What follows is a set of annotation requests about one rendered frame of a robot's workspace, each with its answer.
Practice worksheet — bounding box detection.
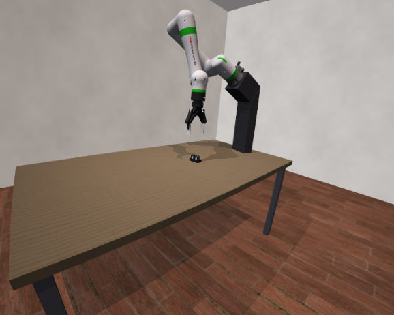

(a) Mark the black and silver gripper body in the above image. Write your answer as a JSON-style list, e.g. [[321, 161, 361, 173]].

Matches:
[[192, 102, 204, 115]]

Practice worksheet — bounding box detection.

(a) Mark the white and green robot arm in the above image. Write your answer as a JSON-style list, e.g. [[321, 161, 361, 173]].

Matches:
[[167, 10, 245, 102]]

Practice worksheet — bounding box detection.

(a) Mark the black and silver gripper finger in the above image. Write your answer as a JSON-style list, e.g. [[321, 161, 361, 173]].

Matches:
[[185, 108, 198, 135], [199, 109, 207, 133]]

